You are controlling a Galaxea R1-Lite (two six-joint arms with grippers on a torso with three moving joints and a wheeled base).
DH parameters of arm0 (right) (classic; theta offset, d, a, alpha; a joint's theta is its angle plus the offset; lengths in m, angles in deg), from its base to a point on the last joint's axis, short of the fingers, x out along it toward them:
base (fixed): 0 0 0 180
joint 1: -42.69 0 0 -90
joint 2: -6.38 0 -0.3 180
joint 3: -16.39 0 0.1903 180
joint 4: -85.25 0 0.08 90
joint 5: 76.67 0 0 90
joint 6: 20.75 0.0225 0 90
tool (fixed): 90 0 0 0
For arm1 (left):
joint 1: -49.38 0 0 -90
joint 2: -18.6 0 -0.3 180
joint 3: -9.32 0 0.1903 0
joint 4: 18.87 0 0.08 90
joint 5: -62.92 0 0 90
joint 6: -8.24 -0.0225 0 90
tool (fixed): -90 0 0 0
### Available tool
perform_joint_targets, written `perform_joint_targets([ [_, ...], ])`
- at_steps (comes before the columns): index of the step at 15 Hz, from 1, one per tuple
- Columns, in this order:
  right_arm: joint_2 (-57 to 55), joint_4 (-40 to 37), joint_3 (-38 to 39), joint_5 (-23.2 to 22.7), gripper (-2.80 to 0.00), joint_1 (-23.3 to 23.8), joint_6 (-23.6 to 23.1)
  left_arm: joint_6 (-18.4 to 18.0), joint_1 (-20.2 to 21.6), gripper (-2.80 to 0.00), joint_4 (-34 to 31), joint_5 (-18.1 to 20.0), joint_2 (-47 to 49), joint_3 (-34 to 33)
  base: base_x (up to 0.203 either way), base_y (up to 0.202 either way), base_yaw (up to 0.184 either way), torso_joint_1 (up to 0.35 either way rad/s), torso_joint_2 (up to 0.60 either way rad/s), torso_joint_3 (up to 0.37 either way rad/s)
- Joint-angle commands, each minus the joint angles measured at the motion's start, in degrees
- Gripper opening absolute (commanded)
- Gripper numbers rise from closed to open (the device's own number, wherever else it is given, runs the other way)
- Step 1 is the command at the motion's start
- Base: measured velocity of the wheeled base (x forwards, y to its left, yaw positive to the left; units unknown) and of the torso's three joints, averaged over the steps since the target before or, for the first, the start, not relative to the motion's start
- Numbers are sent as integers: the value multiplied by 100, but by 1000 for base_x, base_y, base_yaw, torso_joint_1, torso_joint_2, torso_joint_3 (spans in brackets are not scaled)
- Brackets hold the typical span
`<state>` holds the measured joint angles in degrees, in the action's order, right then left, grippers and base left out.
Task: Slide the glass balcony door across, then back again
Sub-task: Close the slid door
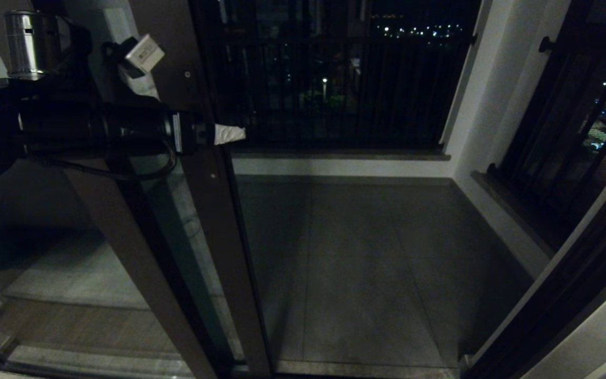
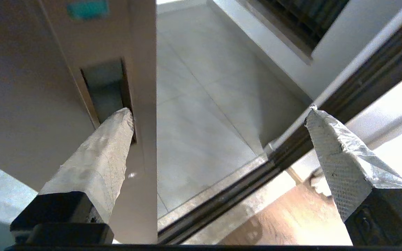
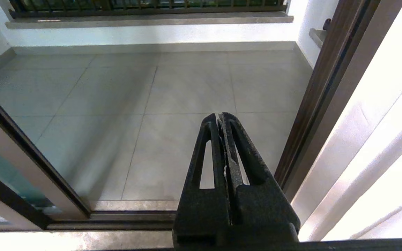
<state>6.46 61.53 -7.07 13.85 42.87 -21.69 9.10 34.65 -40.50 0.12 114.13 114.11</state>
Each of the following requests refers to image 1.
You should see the brown framed sliding glass door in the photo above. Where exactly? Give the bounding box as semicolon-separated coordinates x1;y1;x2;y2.
61;0;277;379

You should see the black balcony railing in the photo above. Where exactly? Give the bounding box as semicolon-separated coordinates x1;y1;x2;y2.
193;0;481;156

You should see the brown framed fixed glass panel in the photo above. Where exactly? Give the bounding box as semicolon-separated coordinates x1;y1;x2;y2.
0;0;233;379

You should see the dark brown door jamb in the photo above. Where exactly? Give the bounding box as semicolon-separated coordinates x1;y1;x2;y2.
461;142;606;379

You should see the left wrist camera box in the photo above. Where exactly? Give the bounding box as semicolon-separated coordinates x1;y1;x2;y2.
123;34;166;79

